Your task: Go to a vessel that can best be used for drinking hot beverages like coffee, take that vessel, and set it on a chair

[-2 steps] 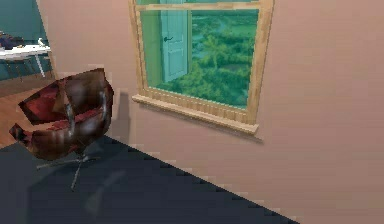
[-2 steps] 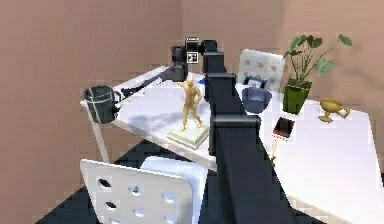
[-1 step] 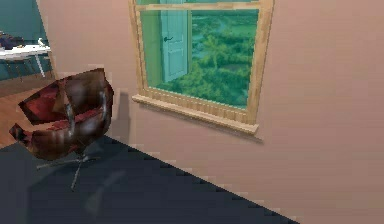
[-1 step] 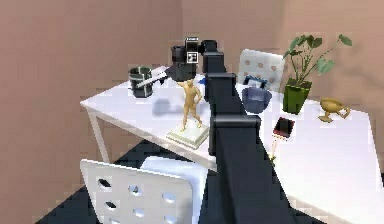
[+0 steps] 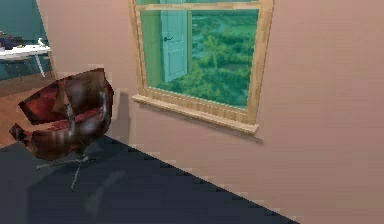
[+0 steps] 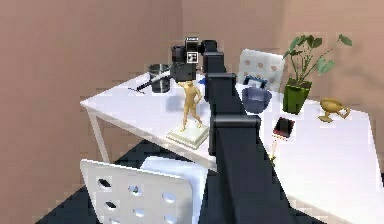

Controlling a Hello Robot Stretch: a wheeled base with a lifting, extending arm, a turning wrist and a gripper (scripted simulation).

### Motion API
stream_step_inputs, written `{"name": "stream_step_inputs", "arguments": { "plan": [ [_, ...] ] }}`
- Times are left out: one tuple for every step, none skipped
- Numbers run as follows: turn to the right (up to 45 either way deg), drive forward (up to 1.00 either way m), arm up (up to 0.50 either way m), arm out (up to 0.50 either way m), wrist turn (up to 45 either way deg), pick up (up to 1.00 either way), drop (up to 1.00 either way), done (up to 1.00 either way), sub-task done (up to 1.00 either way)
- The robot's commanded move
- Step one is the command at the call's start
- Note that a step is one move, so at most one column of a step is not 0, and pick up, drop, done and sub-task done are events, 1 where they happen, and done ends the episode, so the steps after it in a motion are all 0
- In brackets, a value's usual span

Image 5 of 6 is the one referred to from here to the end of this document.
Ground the wooden framed window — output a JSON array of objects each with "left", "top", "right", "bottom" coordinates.
[{"left": 128, "top": 0, "right": 276, "bottom": 136}]

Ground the dark blue object on table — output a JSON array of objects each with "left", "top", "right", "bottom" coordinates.
[{"left": 0, "top": 31, "right": 25, "bottom": 51}]

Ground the white table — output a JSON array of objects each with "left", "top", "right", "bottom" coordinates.
[{"left": 0, "top": 44, "right": 52, "bottom": 79}]

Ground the dark red leather swivel chair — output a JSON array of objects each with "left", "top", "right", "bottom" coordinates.
[{"left": 8, "top": 67, "right": 115, "bottom": 192}]

